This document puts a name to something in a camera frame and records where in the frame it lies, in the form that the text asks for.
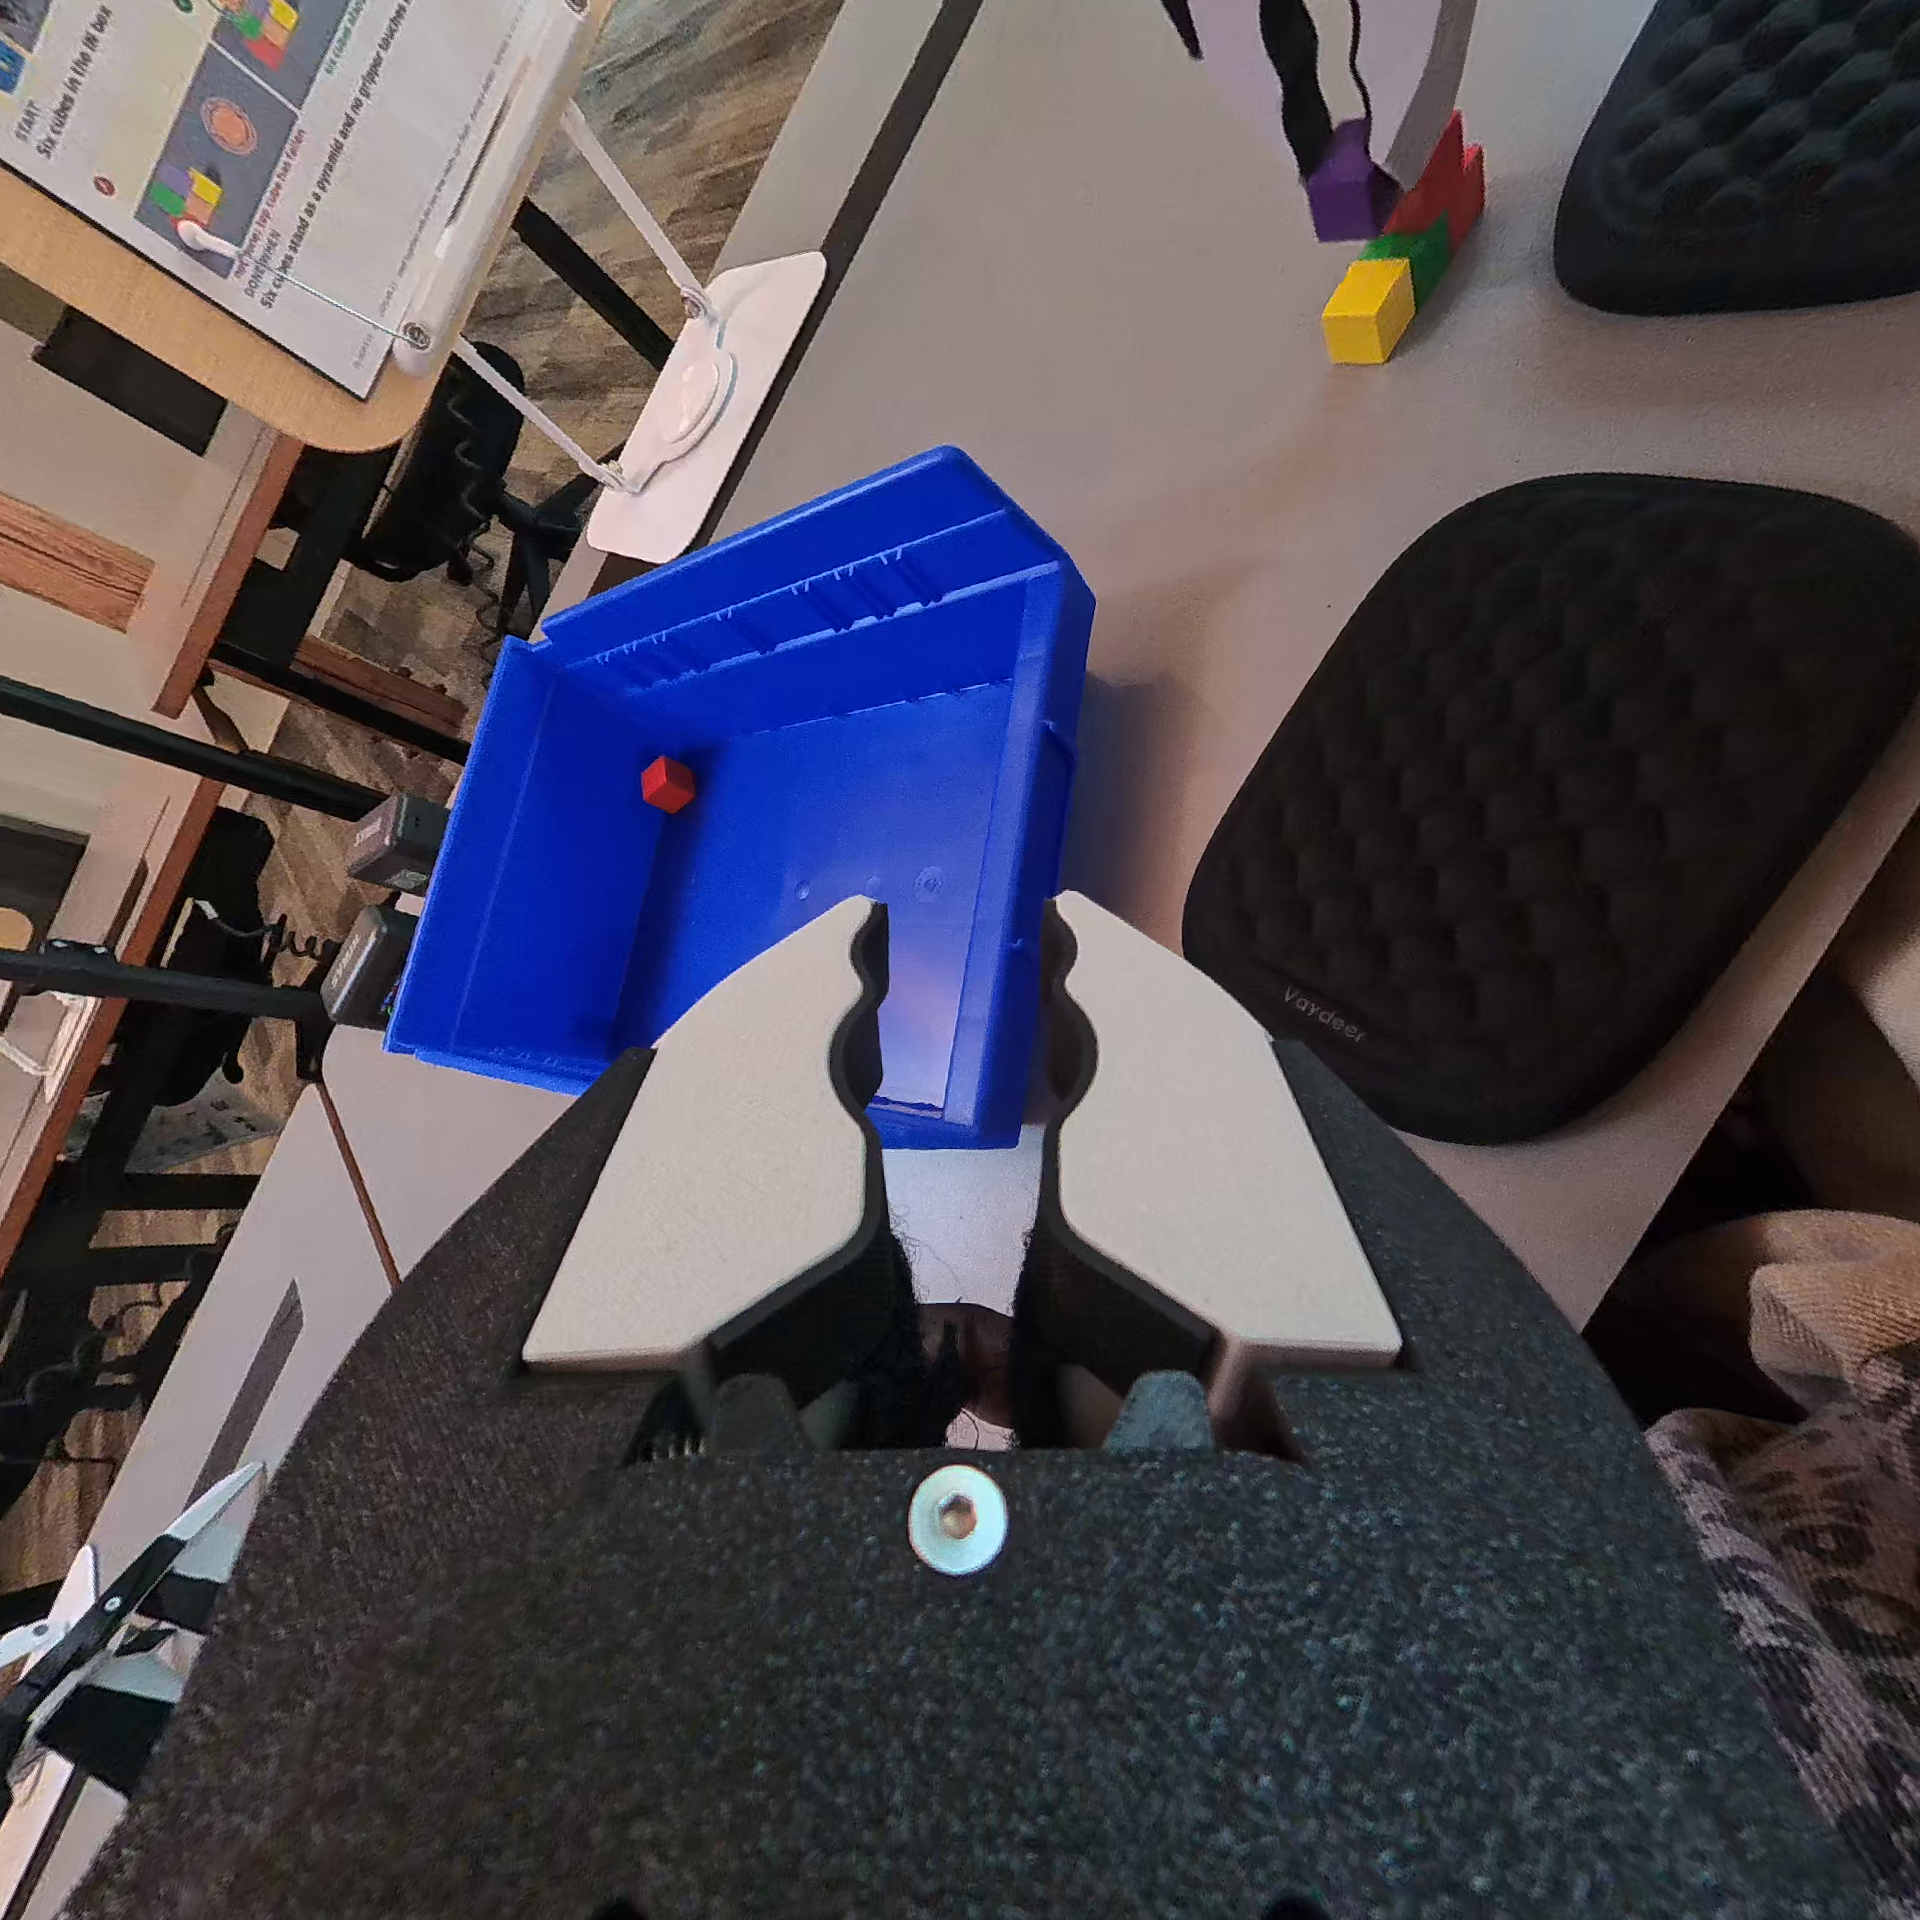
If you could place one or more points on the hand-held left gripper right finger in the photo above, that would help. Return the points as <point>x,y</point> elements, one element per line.
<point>1213,1155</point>

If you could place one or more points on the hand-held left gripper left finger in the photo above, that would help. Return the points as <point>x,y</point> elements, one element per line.
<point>704,1155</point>

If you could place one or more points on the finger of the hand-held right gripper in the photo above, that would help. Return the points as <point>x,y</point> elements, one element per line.
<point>1237,44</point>
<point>1425,61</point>

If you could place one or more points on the purple wooden cube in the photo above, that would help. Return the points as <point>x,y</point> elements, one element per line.
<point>1347,188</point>

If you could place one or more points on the blue plastic bin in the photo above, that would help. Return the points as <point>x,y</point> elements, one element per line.
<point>839,811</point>

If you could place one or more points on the light office desk brown edge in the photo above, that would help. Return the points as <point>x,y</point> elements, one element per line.
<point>180,511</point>
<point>76,1109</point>

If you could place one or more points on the red wooden cube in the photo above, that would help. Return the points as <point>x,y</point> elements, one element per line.
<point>667,783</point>
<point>1463,143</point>
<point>1447,212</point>

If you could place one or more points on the green wooden cube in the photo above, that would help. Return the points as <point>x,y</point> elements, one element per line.
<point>1417,260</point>

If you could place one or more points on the yellow wooden cube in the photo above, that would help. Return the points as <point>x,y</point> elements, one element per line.
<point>1368,312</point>

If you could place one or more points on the black quilted pad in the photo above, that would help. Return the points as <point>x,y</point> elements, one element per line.
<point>1560,811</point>
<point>1755,150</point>

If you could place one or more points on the black tripod pole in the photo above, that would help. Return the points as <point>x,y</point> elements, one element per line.
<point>180,984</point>
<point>180,744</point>

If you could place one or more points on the white document stand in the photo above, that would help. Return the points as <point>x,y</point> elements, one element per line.
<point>704,405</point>

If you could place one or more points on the person's leopard print clothing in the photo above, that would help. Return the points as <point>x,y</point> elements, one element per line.
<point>1799,1576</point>

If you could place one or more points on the black office chair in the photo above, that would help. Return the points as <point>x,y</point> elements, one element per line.
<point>450,480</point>

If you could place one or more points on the white black clamp device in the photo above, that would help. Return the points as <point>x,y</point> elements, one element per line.
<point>136,1636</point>

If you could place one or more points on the rounded wooden table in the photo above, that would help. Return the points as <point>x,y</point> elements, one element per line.
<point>180,324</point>

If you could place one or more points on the printed instruction sheet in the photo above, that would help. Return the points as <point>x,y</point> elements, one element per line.
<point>224,150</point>

